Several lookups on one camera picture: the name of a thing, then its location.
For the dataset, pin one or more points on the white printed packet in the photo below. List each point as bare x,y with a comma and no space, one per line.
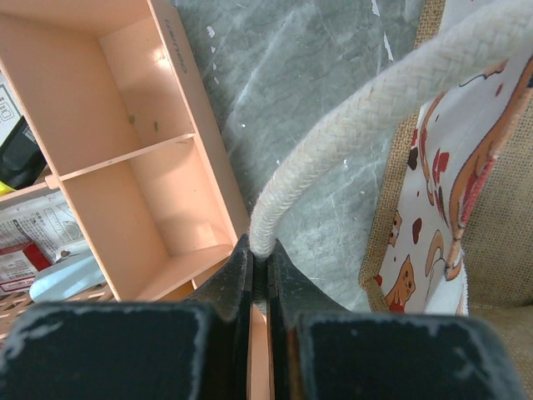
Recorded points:
9,108

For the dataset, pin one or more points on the printed canvas burlap bag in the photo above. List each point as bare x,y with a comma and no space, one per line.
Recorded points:
469,85

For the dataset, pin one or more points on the red white printed box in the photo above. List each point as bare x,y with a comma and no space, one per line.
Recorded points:
20,264

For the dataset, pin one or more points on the orange plastic desk organizer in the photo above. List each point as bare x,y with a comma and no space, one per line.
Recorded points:
113,94

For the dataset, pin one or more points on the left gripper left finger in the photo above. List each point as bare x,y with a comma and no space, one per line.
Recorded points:
195,348

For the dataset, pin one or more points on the white printed sachet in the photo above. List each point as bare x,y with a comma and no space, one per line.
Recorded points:
47,221

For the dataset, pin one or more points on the light blue plastic clip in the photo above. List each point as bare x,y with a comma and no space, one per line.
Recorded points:
66,278

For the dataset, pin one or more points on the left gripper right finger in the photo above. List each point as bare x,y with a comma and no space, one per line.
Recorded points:
320,350

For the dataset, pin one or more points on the black yellow highlighter pen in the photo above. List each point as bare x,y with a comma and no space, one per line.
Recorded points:
22,161

